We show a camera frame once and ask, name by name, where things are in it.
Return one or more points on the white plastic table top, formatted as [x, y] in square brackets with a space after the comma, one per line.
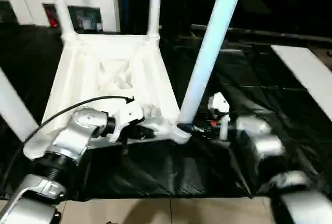
[104, 68]

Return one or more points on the white plastic table leg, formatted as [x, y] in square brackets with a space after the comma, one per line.
[154, 3]
[61, 6]
[212, 42]
[15, 110]

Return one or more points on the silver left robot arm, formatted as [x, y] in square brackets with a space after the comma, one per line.
[72, 141]

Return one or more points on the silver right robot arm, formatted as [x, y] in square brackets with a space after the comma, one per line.
[270, 151]

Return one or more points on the black plastic mat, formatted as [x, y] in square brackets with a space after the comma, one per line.
[270, 104]

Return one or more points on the white paper sheet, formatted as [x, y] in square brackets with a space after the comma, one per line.
[306, 73]

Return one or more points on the small bottles behind glass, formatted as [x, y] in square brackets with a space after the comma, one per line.
[75, 17]

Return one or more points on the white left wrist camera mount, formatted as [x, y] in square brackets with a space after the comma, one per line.
[127, 114]

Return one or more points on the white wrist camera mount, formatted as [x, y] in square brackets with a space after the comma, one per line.
[219, 107]
[127, 114]

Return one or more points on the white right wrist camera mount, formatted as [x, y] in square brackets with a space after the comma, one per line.
[219, 107]

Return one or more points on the dark metal rail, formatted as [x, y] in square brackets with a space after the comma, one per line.
[264, 32]

